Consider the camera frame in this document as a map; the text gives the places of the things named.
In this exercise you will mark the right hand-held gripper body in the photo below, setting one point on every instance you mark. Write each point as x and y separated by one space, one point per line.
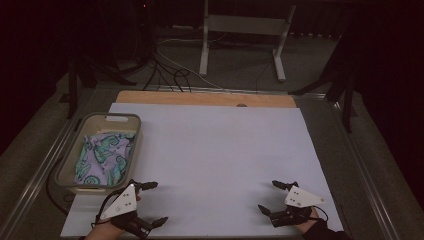
301 198

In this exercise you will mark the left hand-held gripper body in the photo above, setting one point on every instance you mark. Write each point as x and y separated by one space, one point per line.
124 202

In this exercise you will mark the purple cloth with green print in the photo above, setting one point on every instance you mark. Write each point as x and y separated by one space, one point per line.
103 156

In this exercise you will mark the beige plastic laundry basket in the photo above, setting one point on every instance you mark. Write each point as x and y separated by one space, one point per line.
96 123

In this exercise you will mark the person's right hand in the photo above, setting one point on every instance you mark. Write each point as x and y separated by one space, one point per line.
314 216

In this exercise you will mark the person's left hand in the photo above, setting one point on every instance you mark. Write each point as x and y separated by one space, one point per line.
101 231

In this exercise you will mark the white table mat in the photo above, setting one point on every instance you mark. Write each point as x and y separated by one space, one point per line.
216 160

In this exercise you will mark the black metal stand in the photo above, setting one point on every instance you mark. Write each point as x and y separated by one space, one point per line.
346 86
72 83

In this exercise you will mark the white metal stand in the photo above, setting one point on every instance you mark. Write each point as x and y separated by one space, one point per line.
246 24

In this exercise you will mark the metal frame rail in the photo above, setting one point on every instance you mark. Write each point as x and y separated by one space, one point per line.
36 173
365 173

